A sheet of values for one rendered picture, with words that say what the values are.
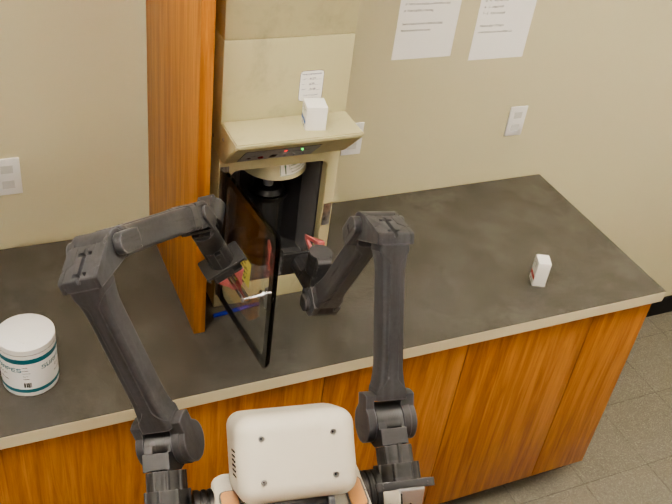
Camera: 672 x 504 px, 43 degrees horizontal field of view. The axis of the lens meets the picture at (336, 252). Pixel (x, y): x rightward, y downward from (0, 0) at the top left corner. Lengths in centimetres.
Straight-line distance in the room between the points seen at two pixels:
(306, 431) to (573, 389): 162
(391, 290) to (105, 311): 53
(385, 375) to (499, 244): 121
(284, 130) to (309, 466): 85
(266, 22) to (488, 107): 120
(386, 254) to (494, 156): 153
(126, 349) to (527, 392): 162
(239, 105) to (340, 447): 89
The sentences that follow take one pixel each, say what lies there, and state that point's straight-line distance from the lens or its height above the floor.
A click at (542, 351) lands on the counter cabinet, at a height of 76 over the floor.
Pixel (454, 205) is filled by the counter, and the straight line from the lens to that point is 291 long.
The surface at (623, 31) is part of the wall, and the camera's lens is 316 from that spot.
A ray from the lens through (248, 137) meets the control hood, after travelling 197.
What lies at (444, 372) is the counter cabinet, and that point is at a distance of 251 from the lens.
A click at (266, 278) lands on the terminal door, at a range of 194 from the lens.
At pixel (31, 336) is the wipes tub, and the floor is 109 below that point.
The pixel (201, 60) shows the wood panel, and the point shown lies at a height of 171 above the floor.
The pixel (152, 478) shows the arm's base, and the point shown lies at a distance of 157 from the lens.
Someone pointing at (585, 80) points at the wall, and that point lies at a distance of 316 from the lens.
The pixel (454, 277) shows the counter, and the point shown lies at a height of 94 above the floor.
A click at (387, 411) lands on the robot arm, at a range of 166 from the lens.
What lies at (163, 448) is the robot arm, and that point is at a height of 126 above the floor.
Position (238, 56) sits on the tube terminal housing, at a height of 167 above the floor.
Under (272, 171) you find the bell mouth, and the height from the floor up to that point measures 134.
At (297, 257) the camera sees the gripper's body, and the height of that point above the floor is 121.
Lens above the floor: 247
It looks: 36 degrees down
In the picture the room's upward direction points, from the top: 8 degrees clockwise
